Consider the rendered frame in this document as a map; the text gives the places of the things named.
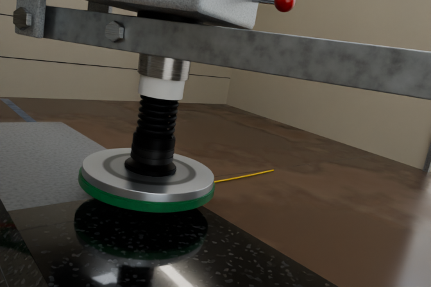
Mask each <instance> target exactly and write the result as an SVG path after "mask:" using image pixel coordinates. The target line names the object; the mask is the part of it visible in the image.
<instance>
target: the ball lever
mask: <svg viewBox="0 0 431 287"><path fill-rule="evenodd" d="M295 1H296V0H252V2H253V3H262V4H271V5H275V8H276V9H277V10H278V11H280V12H288V11H290V10H292V9H293V7H294V5H295Z"/></svg>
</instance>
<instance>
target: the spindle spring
mask: <svg viewBox="0 0 431 287"><path fill-rule="evenodd" d="M140 98H141V99H142V100H140V101H139V104H140V105H141V106H140V107H139V111H140V113H139V114H138V118H139V119H138V120H137V124H138V126H137V127H136V130H137V131H138V132H140V133H144V134H147V135H157V136H163V135H168V138H174V132H175V125H176V121H175V120H176V119H177V115H176V114H177V112H178V109H177V107H178V106H179V102H178V101H179V100H166V99H157V98H153V97H148V96H145V95H140ZM148 101H153V102H160V103H171V104H158V103H152V102H148ZM148 108H154V109H163V110H168V111H162V110H150V109H148ZM169 109H170V110H169ZM146 114H149V115H158V116H170V117H152V116H148V115H146ZM146 121H150V122H170V123H167V124H154V123H149V122H146ZM145 127H148V128H153V129H167V130H152V129H146V128H145ZM168 128H169V129H168Z"/></svg>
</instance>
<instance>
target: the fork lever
mask: <svg viewBox="0 0 431 287"><path fill-rule="evenodd" d="M13 23H14V24H15V25H16V26H17V27H18V28H19V29H20V30H25V29H27V28H28V27H30V26H31V13H30V12H29V11H28V10H27V9H26V8H25V7H20V8H18V9H16V10H15V11H14V12H13ZM43 38H48V39H53V40H60V41H65V42H72V43H77V44H85V45H92V46H96V47H104V48H109V49H116V50H121V51H128V52H133V53H140V54H148V55H152V56H160V57H164V58H172V59H177V60H184V61H189V62H196V63H204V64H209V65H216V66H220V67H228V68H233V69H240V70H248V71H252V72H260V73H264V74H272V75H277V76H284V77H288V78H296V79H304V80H308V81H316V82H320V83H328V84H333V85H340V86H348V87H352V88H359V89H364V90H372V91H376V92H384V93H388V94H396V95H404V96H408V97H415V98H420V99H428V100H431V51H420V50H415V49H404V48H399V47H388V46H382V45H372V44H361V43H356V42H345V41H340V40H329V39H324V38H313V37H303V36H297V35H286V34H281V33H270V32H265V31H254V30H248V29H238V28H227V27H222V26H211V25H206V24H195V23H189V22H179V21H173V20H163V19H152V18H147V17H136V16H131V15H120V14H114V13H104V12H93V11H88V10H77V9H72V8H61V7H55V6H46V13H45V23H44V36H43Z"/></svg>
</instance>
